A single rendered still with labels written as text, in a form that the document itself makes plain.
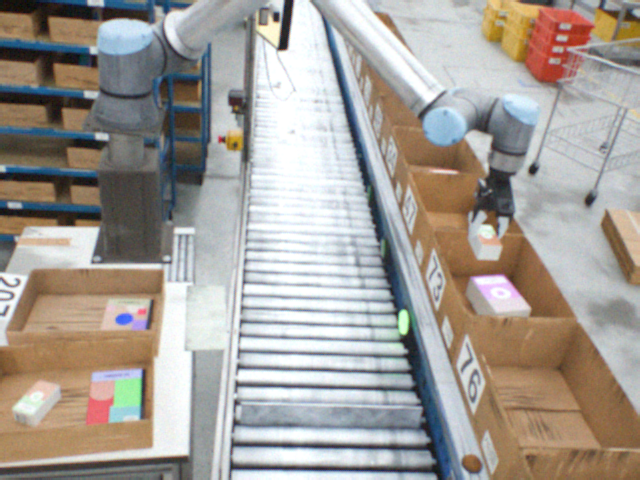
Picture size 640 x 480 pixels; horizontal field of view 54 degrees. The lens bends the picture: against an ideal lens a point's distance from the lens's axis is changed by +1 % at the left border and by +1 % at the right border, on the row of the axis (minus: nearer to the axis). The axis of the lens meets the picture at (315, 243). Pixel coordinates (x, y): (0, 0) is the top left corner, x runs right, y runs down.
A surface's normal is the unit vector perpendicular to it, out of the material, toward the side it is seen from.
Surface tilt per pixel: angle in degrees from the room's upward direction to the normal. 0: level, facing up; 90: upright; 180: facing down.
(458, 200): 89
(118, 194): 90
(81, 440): 91
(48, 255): 0
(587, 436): 0
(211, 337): 0
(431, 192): 89
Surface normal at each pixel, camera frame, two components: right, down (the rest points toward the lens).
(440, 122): -0.45, 0.46
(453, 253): 0.07, 0.55
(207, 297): 0.10, -0.83
